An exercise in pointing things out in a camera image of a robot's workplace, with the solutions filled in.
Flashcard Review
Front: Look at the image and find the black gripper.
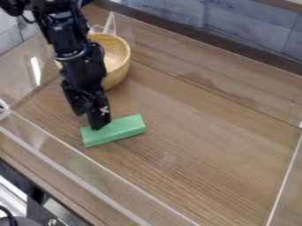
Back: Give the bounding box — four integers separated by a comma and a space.
54, 41, 110, 130

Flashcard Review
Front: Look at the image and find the black table frame bracket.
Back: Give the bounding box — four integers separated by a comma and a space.
25, 197, 74, 226

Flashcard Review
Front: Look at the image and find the wooden bowl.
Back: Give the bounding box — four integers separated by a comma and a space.
53, 33, 132, 91

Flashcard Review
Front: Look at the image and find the clear acrylic corner bracket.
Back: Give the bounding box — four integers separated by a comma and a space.
88, 12, 116, 35

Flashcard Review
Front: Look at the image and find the green rectangular block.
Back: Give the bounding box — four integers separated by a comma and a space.
80, 114, 145, 147

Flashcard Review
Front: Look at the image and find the black cable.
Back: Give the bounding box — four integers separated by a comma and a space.
0, 206, 18, 226

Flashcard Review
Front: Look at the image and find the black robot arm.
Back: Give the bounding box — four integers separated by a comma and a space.
0, 0, 110, 130

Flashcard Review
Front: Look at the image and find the clear acrylic tray wall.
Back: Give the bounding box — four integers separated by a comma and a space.
0, 100, 199, 226

